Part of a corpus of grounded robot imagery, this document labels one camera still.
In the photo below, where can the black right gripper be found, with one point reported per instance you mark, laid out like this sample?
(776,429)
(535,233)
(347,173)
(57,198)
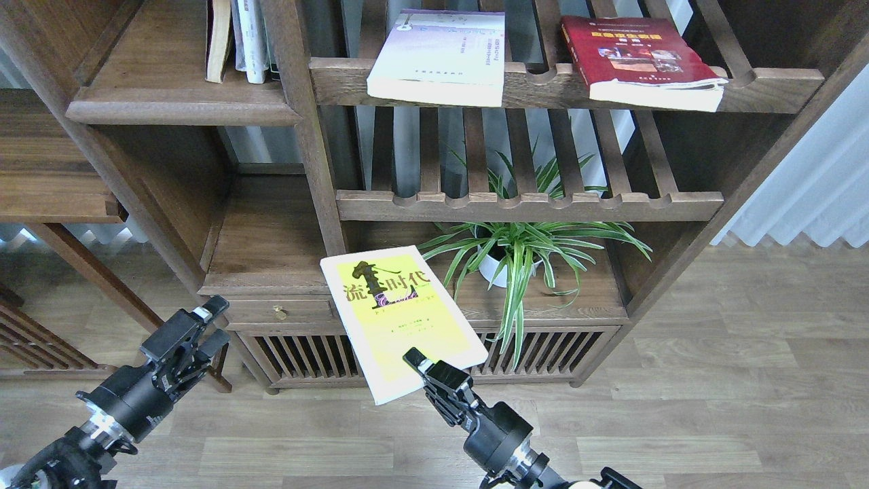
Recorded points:
(498,438)

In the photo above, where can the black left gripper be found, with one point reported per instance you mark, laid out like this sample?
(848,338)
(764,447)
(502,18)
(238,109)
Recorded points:
(133,401)

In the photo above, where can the yellow green paperback book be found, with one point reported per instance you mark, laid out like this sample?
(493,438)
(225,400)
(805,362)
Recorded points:
(389,300)

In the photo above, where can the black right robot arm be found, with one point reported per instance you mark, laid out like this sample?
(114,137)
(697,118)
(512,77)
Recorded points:
(543,476)

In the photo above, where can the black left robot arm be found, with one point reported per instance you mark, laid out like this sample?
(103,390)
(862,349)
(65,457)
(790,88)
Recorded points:
(72,461)

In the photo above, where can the white plant pot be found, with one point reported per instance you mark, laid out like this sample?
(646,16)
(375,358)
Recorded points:
(494,269)

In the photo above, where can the green spider plant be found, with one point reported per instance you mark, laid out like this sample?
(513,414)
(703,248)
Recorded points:
(562,246)

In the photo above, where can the dark wooden bookshelf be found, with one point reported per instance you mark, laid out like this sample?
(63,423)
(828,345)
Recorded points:
(244,189)

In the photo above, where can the dark green upright book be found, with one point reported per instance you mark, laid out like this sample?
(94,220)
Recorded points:
(274,72)

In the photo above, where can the white upright book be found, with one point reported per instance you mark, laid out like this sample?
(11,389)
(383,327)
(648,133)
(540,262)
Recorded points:
(250,40)

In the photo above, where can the white lavender paperback book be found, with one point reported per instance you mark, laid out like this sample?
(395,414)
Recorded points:
(442,57)

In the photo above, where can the tan upright book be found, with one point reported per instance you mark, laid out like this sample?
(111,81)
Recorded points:
(219,23)

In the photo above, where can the red paperback book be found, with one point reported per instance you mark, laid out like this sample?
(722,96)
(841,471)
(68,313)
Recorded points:
(641,62)

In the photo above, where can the white curtain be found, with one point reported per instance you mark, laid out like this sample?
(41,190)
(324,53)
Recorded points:
(819,192)

